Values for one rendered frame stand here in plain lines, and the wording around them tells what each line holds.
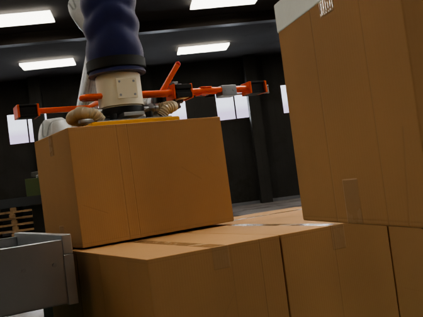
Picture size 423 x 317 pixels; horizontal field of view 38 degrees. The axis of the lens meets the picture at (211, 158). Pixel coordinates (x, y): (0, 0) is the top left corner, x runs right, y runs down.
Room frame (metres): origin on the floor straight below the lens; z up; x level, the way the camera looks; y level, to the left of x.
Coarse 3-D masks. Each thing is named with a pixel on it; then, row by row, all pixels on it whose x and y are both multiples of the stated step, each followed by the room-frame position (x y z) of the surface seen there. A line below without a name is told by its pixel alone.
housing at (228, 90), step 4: (224, 88) 2.53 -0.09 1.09; (228, 88) 2.54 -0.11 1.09; (232, 88) 2.55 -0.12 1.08; (220, 92) 2.54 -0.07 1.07; (224, 92) 2.53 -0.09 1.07; (228, 92) 2.54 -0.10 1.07; (232, 92) 2.55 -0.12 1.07; (236, 92) 2.55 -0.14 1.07; (216, 96) 2.57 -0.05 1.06; (220, 96) 2.54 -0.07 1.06; (224, 96) 2.55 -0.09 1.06; (228, 96) 2.57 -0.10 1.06; (232, 96) 2.58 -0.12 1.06
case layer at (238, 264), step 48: (144, 240) 2.10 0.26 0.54; (192, 240) 1.87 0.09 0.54; (240, 240) 1.68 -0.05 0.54; (288, 240) 1.72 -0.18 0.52; (336, 240) 1.80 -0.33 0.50; (384, 240) 1.89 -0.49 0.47; (96, 288) 1.88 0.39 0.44; (144, 288) 1.55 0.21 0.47; (192, 288) 1.57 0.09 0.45; (240, 288) 1.64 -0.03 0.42; (288, 288) 1.71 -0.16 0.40; (336, 288) 1.79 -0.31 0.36; (384, 288) 1.88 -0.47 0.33
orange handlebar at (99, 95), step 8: (200, 88) 2.48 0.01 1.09; (208, 88) 2.50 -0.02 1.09; (216, 88) 2.51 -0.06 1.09; (240, 88) 2.57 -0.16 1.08; (248, 88) 2.58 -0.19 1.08; (80, 96) 2.27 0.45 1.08; (88, 96) 2.26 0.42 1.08; (96, 96) 2.27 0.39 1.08; (144, 96) 2.37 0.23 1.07; (152, 96) 2.42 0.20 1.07; (160, 96) 2.44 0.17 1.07; (96, 104) 2.44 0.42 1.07; (40, 112) 2.45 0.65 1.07; (48, 112) 2.47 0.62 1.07; (56, 112) 2.49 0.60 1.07; (64, 112) 2.51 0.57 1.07
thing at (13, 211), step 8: (16, 208) 14.86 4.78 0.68; (0, 216) 15.51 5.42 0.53; (16, 216) 15.13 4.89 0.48; (24, 216) 14.79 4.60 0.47; (32, 216) 14.83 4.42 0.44; (0, 224) 15.46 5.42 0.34; (8, 224) 15.14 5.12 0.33; (16, 224) 14.80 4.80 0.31; (24, 224) 14.80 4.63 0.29; (0, 232) 14.71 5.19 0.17; (8, 232) 14.74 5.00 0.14; (16, 232) 14.77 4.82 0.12
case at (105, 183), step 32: (96, 128) 2.08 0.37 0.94; (128, 128) 2.14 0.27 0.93; (160, 128) 2.21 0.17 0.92; (192, 128) 2.28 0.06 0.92; (64, 160) 2.09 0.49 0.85; (96, 160) 2.07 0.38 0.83; (128, 160) 2.14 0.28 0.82; (160, 160) 2.20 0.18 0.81; (192, 160) 2.27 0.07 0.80; (224, 160) 2.34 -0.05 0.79; (64, 192) 2.13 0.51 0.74; (96, 192) 2.07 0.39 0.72; (128, 192) 2.13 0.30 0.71; (160, 192) 2.19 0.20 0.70; (192, 192) 2.26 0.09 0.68; (224, 192) 2.33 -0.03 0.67; (64, 224) 2.16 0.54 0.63; (96, 224) 2.06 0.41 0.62; (128, 224) 2.12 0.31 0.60; (160, 224) 2.18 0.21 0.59; (192, 224) 2.25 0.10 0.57
